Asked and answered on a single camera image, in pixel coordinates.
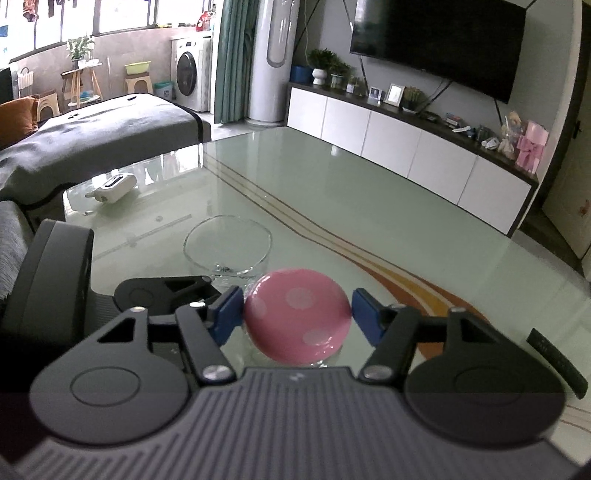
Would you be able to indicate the plush doll bouquet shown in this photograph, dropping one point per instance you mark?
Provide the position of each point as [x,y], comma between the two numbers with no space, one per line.
[511,131]

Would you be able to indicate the clear drinking glass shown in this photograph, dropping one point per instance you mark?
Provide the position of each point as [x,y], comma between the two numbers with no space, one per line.
[229,249]

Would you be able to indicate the grey sofa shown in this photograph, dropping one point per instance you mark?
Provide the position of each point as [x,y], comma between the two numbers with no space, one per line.
[79,145]

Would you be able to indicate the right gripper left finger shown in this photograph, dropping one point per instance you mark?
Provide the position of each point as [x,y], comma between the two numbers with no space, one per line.
[111,389]

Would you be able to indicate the white handheld device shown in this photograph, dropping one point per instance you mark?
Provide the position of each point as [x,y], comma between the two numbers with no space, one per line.
[114,189]

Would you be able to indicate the white tv cabinet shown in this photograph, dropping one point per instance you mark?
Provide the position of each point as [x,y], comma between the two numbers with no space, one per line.
[483,183]

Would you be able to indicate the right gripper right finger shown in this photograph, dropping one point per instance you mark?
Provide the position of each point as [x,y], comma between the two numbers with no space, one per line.
[460,376]

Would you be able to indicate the green curtain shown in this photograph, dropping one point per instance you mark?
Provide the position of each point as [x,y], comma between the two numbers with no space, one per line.
[234,59]

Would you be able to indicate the black remote control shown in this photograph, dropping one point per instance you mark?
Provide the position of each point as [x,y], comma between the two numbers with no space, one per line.
[559,362]

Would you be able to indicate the pink gift box with bow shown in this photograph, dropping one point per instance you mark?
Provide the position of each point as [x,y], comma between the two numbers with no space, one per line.
[531,146]

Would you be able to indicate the white washing machine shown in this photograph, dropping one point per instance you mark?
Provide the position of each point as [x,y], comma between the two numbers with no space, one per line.
[191,63]

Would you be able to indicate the pink polka dot cap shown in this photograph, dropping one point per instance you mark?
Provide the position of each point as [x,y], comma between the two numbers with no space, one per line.
[300,310]

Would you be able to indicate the small wooden stool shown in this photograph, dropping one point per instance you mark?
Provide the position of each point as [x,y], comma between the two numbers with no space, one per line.
[138,83]

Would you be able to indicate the potted plant white pot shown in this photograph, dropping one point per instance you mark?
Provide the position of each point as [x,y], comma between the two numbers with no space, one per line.
[320,60]

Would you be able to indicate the black wall television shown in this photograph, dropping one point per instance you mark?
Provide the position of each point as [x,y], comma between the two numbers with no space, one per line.
[472,43]

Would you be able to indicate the white photo frame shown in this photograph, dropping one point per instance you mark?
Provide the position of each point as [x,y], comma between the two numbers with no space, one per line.
[394,95]

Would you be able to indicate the white tower air conditioner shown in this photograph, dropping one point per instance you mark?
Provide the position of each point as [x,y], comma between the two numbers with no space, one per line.
[273,51]

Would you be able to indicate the white interior door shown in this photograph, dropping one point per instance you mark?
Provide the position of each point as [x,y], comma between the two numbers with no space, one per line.
[568,203]

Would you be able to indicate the orange cushion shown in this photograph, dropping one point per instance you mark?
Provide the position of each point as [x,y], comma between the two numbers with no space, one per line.
[18,120]

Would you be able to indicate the small cactus plant pot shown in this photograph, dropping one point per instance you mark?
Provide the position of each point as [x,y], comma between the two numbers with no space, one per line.
[412,99]

